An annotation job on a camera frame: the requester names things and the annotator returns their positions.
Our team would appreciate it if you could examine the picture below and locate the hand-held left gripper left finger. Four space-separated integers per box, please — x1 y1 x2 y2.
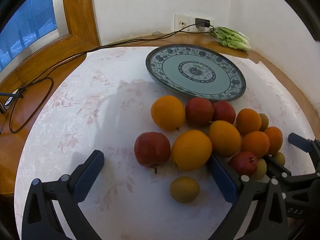
21 149 105 240

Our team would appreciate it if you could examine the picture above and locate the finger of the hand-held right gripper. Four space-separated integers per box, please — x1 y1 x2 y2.
287 132 320 173
262 155 293 180

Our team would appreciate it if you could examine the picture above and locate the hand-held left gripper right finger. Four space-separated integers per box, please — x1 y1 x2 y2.
207 154 290 240

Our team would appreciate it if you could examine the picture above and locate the small yellowish round fruit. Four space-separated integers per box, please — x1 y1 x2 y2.
170 176 200 204
271 152 286 167
251 158 267 181
258 113 269 132

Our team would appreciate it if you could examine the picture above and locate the small deep orange tangerine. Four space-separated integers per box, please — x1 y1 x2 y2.
235 108 262 136
263 126 283 155
241 131 270 158

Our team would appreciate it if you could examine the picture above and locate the red apple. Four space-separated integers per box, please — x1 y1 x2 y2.
134 132 171 174
212 100 236 125
228 151 258 177
185 97 215 127

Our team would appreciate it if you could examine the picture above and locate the large orange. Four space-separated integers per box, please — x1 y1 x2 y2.
208 120 242 158
171 129 212 172
151 95 186 132

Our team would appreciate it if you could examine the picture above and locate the blue floral ceramic plate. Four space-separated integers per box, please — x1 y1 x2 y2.
146 44 247 102

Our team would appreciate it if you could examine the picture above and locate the white floral tablecloth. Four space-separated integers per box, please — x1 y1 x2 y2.
14 46 316 240

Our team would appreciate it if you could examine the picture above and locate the small white device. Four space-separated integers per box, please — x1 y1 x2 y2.
0 92 23 114

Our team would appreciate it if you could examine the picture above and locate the bagged green lettuce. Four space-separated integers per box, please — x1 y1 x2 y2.
212 26 251 51

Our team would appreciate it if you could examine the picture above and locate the black power adapter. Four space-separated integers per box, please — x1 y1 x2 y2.
195 18 211 28

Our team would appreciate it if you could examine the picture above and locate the glass window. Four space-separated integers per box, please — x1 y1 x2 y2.
0 0 69 80

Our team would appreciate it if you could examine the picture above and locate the white wall power socket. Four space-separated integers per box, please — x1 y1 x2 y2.
190 16 215 33

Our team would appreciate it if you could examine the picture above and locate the black cable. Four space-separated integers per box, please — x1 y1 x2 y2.
9 24 215 133

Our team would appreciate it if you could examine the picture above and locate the white wall socket round port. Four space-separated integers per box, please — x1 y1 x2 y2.
174 14 191 32

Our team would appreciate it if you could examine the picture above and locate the wooden window frame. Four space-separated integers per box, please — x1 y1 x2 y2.
0 0 101 85

